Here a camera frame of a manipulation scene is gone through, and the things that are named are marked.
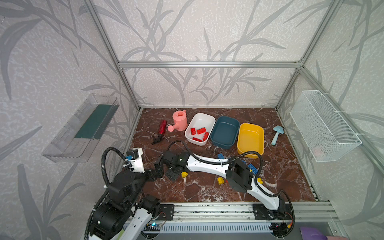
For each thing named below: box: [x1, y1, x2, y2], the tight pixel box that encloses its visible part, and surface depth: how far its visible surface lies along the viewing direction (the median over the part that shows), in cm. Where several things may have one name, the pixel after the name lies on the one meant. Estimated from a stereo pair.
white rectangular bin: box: [184, 113, 216, 146], surface depth 107 cm
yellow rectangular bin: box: [237, 122, 265, 156], surface depth 104 cm
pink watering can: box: [167, 110, 188, 133], surface depth 104 cm
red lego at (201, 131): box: [196, 127, 206, 135], surface depth 107 cm
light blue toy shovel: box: [271, 125, 285, 146], surface depth 105 cm
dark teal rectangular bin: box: [210, 115, 240, 150], surface depth 106 cm
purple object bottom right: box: [300, 226, 328, 240], surface depth 68 cm
